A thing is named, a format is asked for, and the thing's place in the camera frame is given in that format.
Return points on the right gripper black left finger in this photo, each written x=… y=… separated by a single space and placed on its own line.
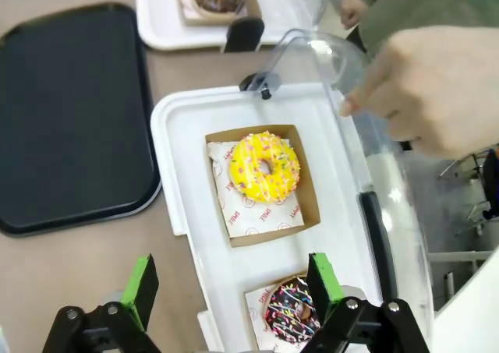
x=134 y=290

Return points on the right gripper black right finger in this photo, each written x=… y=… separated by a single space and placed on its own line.
x=325 y=286

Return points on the clear display case lid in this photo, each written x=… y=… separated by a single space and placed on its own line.
x=312 y=47

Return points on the chocolate donut with colourful sprinkles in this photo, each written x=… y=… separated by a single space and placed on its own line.
x=286 y=314

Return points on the yellow glazed sprinkle donut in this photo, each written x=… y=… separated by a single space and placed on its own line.
x=263 y=168

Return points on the black serving tray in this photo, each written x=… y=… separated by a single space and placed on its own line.
x=74 y=119

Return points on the person's left hand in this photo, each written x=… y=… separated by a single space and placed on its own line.
x=440 y=92

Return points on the person's right hand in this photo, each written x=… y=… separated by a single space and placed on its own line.
x=354 y=10

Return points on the white display case base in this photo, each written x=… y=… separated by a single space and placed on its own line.
x=163 y=22
x=187 y=154

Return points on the large white table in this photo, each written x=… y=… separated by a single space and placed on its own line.
x=471 y=310

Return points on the green button shirt torso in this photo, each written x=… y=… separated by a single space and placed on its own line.
x=421 y=6

